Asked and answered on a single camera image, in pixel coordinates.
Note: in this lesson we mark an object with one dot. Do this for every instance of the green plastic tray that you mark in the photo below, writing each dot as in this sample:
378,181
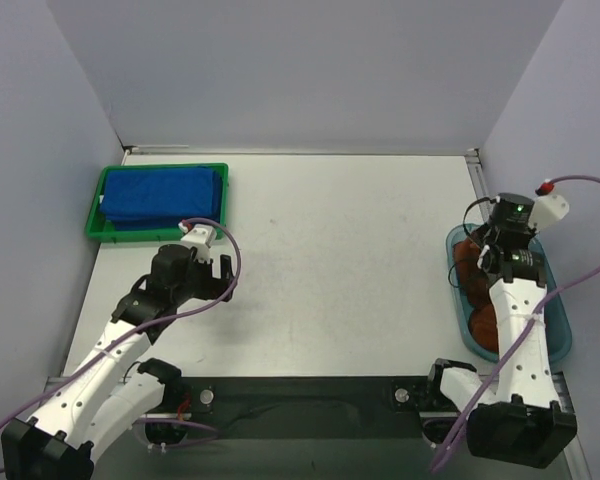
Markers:
99,229

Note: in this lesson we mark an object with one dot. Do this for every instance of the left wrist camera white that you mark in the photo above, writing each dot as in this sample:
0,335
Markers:
198,235

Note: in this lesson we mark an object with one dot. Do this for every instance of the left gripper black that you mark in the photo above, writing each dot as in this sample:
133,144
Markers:
212,279

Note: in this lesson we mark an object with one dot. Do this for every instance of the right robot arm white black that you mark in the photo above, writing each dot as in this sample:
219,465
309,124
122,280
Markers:
514,415

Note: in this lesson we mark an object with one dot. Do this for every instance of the teal transparent plastic bin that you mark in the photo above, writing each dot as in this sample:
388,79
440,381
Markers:
558,331

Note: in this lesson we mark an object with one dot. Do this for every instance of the rust orange towel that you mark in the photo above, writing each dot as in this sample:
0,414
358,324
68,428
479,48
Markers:
473,283

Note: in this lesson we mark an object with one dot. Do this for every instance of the aluminium back rail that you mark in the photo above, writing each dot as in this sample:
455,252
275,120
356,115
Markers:
375,151

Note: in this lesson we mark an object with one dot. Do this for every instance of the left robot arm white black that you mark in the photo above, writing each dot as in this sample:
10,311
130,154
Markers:
78,420

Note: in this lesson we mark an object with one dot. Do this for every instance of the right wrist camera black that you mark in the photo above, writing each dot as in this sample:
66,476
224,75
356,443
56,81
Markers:
521,214

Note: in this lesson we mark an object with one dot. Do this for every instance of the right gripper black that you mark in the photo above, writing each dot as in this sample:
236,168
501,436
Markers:
487,239

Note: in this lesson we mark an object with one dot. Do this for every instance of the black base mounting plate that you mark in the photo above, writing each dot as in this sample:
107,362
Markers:
239,415

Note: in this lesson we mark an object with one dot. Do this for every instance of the folded blue towel stack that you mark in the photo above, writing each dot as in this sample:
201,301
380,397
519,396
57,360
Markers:
155,198

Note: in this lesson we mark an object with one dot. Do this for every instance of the aluminium front frame rail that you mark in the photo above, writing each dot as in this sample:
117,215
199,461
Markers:
341,394

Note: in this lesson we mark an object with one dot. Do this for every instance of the aluminium right side rail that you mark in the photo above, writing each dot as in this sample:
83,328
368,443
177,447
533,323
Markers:
476,173

